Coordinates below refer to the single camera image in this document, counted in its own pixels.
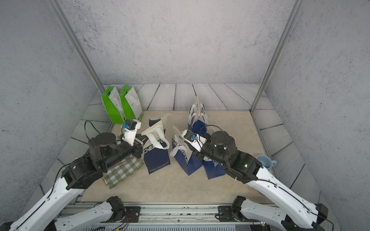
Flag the dark navy takeaway bag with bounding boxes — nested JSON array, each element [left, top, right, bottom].
[[141, 113, 171, 174]]

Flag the green white takeout bag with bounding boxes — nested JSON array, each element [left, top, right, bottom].
[[119, 86, 144, 121], [101, 86, 125, 124]]

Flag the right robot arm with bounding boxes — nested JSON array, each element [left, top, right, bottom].
[[181, 130, 329, 231]]

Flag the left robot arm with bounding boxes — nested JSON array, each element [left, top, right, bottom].
[[1, 132, 148, 231]]

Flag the blue white bag lying right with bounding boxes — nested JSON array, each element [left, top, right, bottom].
[[203, 157, 225, 180]]

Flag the blue bag standing rear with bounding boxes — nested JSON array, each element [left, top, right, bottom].
[[188, 96, 208, 136]]

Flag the blue white takeout bag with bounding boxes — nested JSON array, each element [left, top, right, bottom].
[[170, 126, 203, 176]]

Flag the green checkered cloth mat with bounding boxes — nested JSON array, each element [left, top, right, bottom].
[[102, 156, 144, 189]]

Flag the light blue mug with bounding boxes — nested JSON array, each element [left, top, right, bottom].
[[256, 155, 277, 169]]

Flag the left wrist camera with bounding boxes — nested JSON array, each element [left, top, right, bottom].
[[122, 119, 137, 131]]

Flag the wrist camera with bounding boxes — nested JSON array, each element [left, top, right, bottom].
[[122, 119, 137, 131], [182, 130, 197, 143]]

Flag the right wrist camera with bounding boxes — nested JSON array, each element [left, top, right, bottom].
[[182, 130, 197, 143]]

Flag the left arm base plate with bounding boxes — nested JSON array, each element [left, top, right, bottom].
[[122, 206, 141, 223]]

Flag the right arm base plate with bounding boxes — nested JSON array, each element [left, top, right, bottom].
[[215, 196, 246, 222]]

